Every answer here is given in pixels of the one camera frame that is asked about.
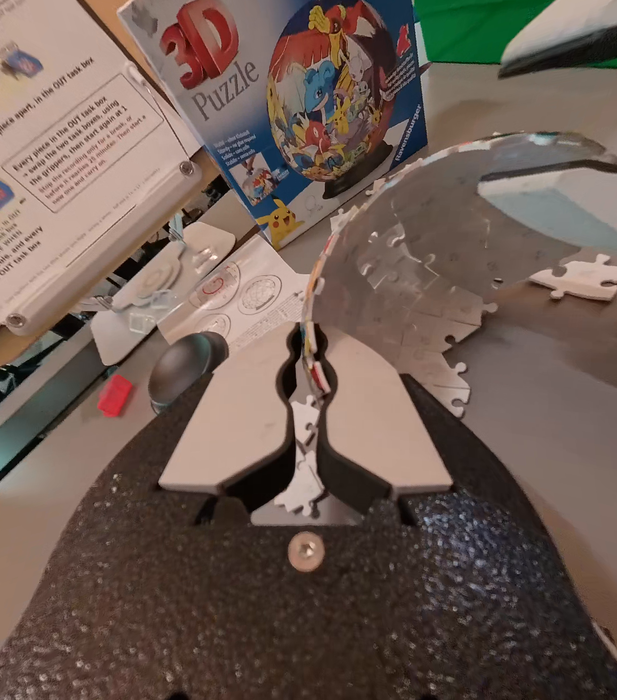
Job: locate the small red plastic clip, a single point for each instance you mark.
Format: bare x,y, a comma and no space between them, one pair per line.
114,396

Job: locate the blue puzzle box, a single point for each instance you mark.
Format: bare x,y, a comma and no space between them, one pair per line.
232,136

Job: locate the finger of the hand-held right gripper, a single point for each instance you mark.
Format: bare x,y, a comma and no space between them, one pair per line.
571,33
587,213

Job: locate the white instruction leaflet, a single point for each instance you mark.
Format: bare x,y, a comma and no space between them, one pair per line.
264,284

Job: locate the white puzzle piece cluster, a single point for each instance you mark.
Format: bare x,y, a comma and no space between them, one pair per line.
576,279

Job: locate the dark adjacent table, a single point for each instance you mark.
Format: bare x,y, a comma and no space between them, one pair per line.
13,454

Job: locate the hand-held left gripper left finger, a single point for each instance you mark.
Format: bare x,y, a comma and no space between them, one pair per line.
232,426

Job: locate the clear plastic block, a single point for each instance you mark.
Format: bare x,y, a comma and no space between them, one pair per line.
162,301
140,322

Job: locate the wooden board with instruction sheet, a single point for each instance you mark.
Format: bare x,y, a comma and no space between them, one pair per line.
40,191

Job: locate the black round ball stand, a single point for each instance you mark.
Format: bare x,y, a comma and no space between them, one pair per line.
182,366

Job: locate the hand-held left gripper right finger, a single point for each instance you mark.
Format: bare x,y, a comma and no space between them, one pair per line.
385,432

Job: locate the green plastic bin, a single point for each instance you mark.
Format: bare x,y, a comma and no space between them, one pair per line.
461,27

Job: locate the partly built puzzle ball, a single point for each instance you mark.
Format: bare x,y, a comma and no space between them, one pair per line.
423,246

